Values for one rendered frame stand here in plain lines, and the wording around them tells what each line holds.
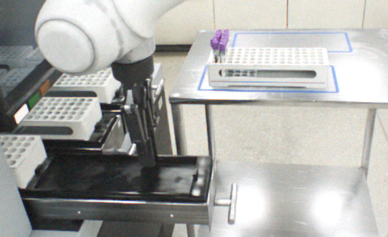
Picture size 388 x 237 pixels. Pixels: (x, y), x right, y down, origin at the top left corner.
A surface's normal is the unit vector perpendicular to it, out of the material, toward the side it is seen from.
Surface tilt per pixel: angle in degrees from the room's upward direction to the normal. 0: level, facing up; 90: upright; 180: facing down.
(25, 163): 90
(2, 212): 90
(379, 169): 0
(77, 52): 93
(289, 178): 0
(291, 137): 0
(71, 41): 96
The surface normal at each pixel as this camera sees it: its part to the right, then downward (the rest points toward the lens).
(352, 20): -0.11, 0.49
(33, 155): 0.99, 0.00
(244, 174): -0.07, -0.87
